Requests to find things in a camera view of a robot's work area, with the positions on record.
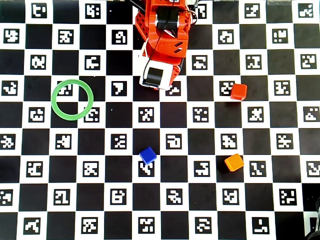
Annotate red cube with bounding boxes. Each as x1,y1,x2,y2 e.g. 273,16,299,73
229,83,248,102

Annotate blue cube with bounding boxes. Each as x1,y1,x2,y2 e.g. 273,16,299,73
138,146,158,166

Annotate green ring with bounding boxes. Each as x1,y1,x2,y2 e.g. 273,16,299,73
50,79,95,121

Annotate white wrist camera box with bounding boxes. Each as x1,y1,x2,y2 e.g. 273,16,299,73
138,53,176,91

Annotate orange cube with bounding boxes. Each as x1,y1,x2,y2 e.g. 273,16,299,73
224,153,245,172

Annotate black white checkerboard marker mat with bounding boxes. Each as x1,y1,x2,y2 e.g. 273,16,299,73
0,0,320,240

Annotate thin black camera cable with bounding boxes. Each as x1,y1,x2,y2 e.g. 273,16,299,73
142,21,170,83

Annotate orange-red gripper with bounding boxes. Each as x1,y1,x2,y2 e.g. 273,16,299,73
171,64,181,86

